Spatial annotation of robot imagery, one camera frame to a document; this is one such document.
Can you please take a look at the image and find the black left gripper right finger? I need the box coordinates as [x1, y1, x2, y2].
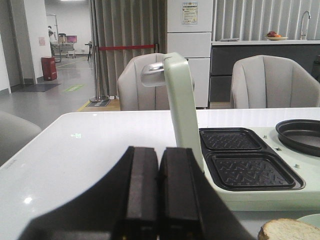
[158, 147, 253, 240]

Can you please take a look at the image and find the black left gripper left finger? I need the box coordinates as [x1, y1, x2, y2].
[22, 146, 158, 240]

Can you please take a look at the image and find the toast slice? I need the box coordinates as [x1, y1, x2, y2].
[257, 218, 320, 240]

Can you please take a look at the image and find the green breakfast maker lid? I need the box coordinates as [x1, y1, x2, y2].
[141, 52, 204, 170]

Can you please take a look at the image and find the green breakfast maker base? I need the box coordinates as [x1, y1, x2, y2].
[199, 127, 320, 211]

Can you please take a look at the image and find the left beige armchair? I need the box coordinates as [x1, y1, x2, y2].
[117, 53, 170, 111]

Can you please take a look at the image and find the beige armchair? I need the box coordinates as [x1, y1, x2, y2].
[117, 53, 170, 111]
[230, 55, 320, 109]

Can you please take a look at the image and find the light green plate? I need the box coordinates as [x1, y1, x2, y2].
[297, 213, 320, 228]

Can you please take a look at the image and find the black round frying pan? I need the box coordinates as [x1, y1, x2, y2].
[275, 119, 320, 157]

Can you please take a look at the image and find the right beige armchair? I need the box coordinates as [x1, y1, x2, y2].
[230, 55, 320, 109]

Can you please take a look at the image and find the dark kitchen counter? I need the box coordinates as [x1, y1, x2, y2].
[209, 40, 320, 103]

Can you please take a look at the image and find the red trash bin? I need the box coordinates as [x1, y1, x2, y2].
[41, 56, 57, 81]

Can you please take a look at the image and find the white refrigerator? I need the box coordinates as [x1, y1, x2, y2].
[166, 0, 214, 108]

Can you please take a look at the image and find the fruit bowl on counter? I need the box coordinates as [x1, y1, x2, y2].
[265, 31, 288, 41]

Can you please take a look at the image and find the chrome faucet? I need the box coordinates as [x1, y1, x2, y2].
[299, 10, 311, 40]

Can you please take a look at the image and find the stanchion post with red belt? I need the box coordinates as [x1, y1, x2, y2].
[89, 43, 159, 103]

